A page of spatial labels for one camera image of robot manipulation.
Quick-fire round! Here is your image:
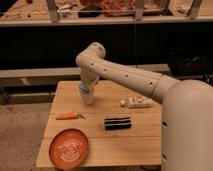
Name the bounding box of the orange carrot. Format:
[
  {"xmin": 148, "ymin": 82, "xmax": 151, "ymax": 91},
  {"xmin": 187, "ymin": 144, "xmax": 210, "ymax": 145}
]
[{"xmin": 55, "ymin": 112, "xmax": 86, "ymax": 120}]

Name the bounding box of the small white ball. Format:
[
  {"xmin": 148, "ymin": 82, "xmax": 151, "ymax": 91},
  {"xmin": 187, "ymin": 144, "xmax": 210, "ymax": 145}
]
[{"xmin": 120, "ymin": 100, "xmax": 127, "ymax": 107}]

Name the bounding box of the black striped sponge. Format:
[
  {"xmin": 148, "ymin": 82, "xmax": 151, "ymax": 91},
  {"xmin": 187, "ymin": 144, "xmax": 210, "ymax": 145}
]
[{"xmin": 104, "ymin": 117, "xmax": 132, "ymax": 130}]

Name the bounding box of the orange patterned plate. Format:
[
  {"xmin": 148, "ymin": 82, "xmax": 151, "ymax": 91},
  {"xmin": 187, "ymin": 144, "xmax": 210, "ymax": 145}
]
[{"xmin": 49, "ymin": 128, "xmax": 89, "ymax": 170}]

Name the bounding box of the white sponge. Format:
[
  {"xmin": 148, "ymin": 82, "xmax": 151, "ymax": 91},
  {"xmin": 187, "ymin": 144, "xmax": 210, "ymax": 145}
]
[{"xmin": 127, "ymin": 96, "xmax": 152, "ymax": 108}]

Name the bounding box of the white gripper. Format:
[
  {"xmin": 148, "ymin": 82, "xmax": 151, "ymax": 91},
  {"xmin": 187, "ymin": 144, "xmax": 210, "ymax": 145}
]
[{"xmin": 79, "ymin": 80, "xmax": 98, "ymax": 105}]

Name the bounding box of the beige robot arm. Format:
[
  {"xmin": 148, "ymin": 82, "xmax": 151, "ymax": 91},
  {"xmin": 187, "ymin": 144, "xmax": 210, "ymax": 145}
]
[{"xmin": 76, "ymin": 42, "xmax": 213, "ymax": 171}]

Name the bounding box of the wooden bench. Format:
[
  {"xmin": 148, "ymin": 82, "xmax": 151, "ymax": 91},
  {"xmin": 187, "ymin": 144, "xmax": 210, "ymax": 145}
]
[{"xmin": 0, "ymin": 63, "xmax": 172, "ymax": 88}]

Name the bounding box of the wooden table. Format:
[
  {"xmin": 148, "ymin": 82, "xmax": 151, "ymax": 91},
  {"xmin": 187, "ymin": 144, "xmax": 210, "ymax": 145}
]
[{"xmin": 36, "ymin": 81, "xmax": 161, "ymax": 168}]

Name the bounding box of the background shelf with clutter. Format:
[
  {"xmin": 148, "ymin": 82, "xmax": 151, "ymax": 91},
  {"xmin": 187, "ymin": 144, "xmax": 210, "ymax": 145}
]
[{"xmin": 0, "ymin": 0, "xmax": 213, "ymax": 27}]

